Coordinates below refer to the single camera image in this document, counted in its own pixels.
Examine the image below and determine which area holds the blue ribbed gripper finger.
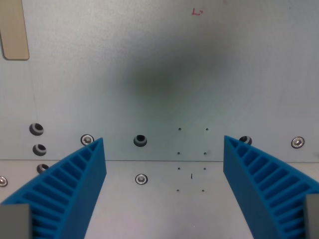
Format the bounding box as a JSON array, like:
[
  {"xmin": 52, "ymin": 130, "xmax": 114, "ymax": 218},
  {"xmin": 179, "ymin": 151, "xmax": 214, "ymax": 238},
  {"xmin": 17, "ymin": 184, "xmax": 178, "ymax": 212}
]
[
  {"xmin": 0, "ymin": 137, "xmax": 107, "ymax": 239},
  {"xmin": 223, "ymin": 135, "xmax": 319, "ymax": 239}
]

